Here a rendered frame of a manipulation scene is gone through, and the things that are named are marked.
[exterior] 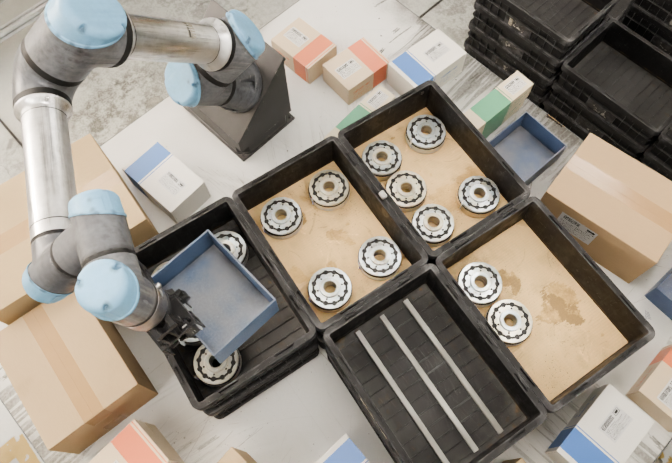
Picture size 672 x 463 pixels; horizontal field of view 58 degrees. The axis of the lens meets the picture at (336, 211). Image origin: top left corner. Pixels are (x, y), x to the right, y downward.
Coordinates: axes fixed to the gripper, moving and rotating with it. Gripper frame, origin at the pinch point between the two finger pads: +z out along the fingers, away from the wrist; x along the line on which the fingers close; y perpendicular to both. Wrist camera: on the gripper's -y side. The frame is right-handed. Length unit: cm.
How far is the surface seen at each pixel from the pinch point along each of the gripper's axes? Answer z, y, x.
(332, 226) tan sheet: 34, -4, 37
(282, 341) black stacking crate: 30.3, 9.2, 9.4
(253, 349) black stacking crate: 29.6, 6.1, 3.4
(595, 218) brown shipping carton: 36, 39, 84
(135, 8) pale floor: 120, -178, 56
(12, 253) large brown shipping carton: 19, -48, -23
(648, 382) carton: 42, 72, 65
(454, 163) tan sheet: 38, 4, 72
